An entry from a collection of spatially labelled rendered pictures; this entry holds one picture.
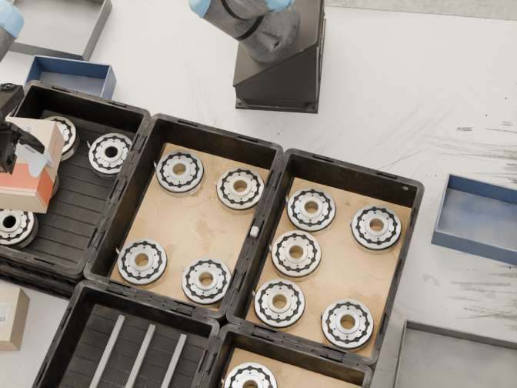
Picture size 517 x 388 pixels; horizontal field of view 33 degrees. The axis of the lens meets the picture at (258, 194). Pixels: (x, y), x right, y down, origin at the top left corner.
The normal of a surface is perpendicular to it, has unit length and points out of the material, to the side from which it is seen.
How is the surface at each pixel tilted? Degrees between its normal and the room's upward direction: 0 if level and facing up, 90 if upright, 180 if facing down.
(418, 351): 0
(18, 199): 90
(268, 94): 90
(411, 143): 0
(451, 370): 0
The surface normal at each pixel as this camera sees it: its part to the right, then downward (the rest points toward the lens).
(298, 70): -0.11, 0.89
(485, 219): -0.05, -0.44
